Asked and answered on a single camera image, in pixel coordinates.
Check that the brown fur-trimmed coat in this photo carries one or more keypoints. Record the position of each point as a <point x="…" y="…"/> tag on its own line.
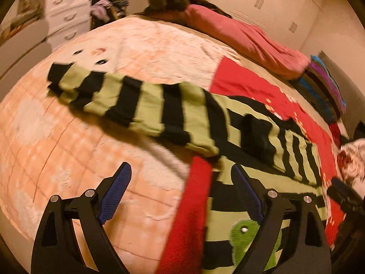
<point x="171" y="2"/>

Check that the white wardrobe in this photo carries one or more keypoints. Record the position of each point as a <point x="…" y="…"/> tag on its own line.
<point x="271" y="5"/>

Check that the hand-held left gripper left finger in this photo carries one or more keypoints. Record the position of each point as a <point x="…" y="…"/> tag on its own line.
<point x="115" y="194"/>

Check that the striped multicolour pillow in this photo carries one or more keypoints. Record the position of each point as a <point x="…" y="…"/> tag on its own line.
<point x="322" y="91"/>

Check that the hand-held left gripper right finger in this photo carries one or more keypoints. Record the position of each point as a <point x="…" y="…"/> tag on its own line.
<point x="249" y="197"/>

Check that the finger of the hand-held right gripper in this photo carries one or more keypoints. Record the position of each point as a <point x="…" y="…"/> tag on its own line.
<point x="343" y="192"/>

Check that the black garment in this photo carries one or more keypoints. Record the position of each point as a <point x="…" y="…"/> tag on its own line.
<point x="360" y="131"/>

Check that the green black striped sweater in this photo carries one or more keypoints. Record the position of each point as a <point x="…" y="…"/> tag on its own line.
<point x="148" y="102"/>

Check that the pile of dark clothes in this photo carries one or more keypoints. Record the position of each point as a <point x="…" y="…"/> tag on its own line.
<point x="111" y="5"/>

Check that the red floral blanket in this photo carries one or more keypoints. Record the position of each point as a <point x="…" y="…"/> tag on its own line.
<point x="242" y="77"/>

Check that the pink duvet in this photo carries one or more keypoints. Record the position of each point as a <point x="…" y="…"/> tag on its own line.
<point x="242" y="34"/>

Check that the white chest of drawers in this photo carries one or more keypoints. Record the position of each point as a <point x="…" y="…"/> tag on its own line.
<point x="68" y="11"/>

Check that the pile of white clothes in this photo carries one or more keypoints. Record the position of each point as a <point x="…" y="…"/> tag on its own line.
<point x="352" y="159"/>

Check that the dark red garment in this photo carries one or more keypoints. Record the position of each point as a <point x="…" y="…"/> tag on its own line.
<point x="336" y="132"/>

